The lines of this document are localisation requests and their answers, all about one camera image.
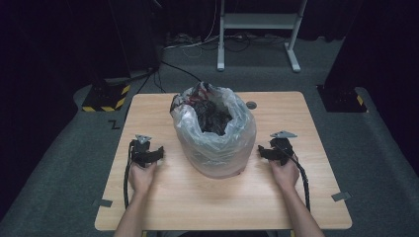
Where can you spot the red crumpled wrapper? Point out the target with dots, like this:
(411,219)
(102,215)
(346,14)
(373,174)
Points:
(197,97)

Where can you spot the black upright column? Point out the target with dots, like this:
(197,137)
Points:
(355,42)

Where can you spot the person's right hand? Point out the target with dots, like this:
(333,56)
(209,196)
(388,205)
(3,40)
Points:
(286,176)

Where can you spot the black upright panel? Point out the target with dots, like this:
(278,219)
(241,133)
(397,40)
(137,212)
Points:
(138,33)

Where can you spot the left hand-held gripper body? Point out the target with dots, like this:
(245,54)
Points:
(140,153)

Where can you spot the person's left hand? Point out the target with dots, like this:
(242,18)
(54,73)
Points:
(141,179)

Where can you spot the round grey table grommet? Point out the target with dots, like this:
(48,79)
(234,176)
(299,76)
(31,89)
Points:
(251,105)

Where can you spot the grey tape piece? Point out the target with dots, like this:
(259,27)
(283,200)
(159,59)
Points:
(102,203)
(341,196)

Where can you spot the clear plastic trash bag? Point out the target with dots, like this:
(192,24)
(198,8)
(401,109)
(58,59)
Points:
(214,151)

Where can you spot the black base yellow striped edge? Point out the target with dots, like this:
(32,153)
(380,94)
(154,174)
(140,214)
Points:
(102,98)
(342,98)

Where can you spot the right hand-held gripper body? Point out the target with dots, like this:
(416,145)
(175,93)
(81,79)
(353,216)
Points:
(283,148)

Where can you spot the white metal stand frame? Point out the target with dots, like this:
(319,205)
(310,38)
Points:
(260,20)

